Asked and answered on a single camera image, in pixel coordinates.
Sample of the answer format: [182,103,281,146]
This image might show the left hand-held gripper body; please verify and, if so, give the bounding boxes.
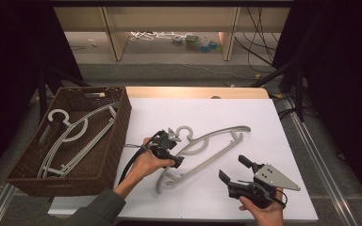
[149,127,183,157]

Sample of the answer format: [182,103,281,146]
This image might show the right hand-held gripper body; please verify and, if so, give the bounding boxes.
[226,161,302,210]

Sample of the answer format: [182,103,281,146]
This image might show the grey plastic clothes hanger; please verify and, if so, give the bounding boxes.
[37,102,121,180]
[155,124,252,195]

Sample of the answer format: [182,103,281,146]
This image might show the brown woven basket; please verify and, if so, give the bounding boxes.
[5,86,133,198]

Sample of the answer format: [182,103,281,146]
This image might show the person's left hand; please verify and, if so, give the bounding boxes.
[127,137,176,186]

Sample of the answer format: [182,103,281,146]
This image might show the person's right hand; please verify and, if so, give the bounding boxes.
[238,187,286,222]

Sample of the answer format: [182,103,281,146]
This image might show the white table mat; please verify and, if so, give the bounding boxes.
[47,97,319,222]

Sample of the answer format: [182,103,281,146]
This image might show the black metal stand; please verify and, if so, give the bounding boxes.
[250,55,306,122]
[37,60,91,121]

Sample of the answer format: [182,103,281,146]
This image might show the colourful small toys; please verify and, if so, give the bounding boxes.
[172,33,223,54]

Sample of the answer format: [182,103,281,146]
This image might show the beige shelf unit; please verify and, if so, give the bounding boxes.
[54,6,292,62]

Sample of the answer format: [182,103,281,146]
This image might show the right hand-held gripper cable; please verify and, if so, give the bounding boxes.
[237,179,288,211]

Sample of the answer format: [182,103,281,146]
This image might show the long white floor cable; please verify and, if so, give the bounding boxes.
[137,58,256,81]

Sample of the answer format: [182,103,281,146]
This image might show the white cord bundle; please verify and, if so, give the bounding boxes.
[129,30,184,42]

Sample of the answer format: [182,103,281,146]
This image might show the hanging black cables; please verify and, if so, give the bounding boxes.
[233,6,285,68]

